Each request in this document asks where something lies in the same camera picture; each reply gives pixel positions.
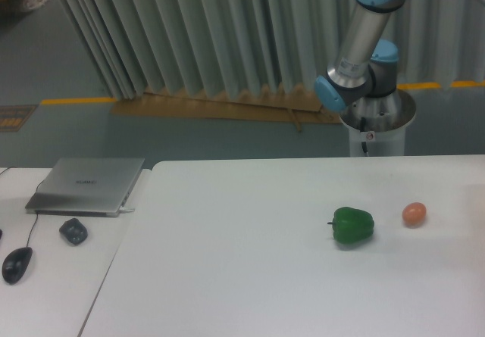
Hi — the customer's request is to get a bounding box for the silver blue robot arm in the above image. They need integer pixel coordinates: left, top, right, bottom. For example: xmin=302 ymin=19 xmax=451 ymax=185
xmin=314 ymin=0 xmax=416 ymax=132

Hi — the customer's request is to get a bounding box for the green bell pepper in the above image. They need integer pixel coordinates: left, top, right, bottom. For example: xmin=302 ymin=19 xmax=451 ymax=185
xmin=327 ymin=207 xmax=375 ymax=245

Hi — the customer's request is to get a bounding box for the silver closed laptop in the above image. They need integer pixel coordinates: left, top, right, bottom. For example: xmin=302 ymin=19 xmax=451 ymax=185
xmin=25 ymin=158 xmax=145 ymax=217

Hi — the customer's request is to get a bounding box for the pale green folding curtain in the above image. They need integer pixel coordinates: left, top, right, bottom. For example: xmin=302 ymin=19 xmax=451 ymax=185
xmin=60 ymin=0 xmax=484 ymax=99

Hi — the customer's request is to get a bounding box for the brown egg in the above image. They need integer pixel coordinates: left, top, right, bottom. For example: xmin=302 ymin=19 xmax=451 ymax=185
xmin=402 ymin=202 xmax=427 ymax=227

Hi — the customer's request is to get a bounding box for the black computer mouse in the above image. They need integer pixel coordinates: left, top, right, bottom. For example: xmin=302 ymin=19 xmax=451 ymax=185
xmin=2 ymin=246 xmax=33 ymax=285

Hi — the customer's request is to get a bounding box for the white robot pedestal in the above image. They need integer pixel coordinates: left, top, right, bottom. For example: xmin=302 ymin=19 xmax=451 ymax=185
xmin=341 ymin=119 xmax=413 ymax=157

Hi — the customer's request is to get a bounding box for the black mouse cable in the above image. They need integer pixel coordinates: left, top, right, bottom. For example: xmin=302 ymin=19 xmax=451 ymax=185
xmin=0 ymin=166 xmax=51 ymax=248

